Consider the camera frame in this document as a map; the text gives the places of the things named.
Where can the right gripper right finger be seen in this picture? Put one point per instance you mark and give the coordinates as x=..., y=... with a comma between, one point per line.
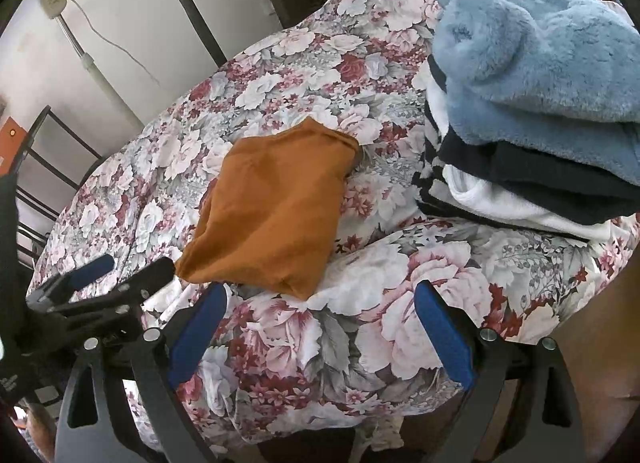
x=543, y=424

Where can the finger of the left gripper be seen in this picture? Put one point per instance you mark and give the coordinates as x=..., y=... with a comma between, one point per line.
x=132, y=292
x=59, y=289

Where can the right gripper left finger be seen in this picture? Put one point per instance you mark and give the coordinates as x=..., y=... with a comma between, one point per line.
x=96, y=424

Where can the orange knit cardigan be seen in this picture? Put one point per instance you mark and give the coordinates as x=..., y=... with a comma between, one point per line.
x=271, y=218

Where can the floral bedspread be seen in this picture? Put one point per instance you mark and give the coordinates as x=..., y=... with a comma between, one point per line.
x=354, y=354

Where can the orange cardboard box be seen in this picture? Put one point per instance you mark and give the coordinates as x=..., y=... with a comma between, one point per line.
x=12, y=135

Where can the black metal shelf rack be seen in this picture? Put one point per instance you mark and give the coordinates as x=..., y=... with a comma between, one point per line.
x=50, y=165

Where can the white folded garment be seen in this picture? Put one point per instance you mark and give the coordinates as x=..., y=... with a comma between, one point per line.
x=526, y=188

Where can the black folded garment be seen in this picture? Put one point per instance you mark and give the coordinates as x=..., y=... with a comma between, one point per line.
x=575, y=191

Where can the striped folded garment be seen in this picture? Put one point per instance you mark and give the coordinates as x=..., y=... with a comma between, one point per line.
x=432, y=183

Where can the light blue fleece garment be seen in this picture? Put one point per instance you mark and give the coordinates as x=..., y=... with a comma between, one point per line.
x=557, y=76

